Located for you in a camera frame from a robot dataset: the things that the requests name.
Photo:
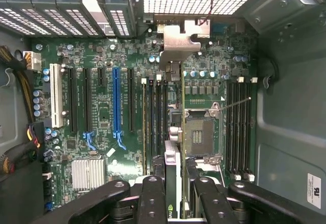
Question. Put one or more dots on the green motherboard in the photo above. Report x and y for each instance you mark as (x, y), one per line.
(102, 101)

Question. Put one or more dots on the thin metal locking lever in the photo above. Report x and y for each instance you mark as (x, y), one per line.
(235, 104)

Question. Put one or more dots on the CPU socket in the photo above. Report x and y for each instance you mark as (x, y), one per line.
(201, 135)

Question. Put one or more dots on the open black PC case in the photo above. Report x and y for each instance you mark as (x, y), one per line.
(285, 107)

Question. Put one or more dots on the long black expansion slot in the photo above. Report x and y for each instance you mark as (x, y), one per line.
(73, 99)
(131, 99)
(87, 99)

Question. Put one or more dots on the blue expansion slot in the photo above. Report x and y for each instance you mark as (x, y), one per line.
(117, 99)

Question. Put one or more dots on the white expansion slot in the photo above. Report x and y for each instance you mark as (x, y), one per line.
(56, 96)

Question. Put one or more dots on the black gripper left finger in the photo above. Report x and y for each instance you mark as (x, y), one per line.
(96, 203)

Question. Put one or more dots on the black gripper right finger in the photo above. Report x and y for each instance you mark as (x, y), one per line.
(254, 203)

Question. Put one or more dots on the silver chipset heatsink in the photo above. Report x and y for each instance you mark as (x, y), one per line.
(87, 174)

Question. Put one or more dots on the short black expansion slot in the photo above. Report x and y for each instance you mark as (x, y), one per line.
(101, 77)

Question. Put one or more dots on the metal socket cover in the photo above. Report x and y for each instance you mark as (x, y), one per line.
(211, 168)

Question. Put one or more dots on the black plastic shroud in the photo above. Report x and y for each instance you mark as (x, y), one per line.
(17, 198)

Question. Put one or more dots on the black RAM stick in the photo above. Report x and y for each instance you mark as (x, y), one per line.
(144, 122)

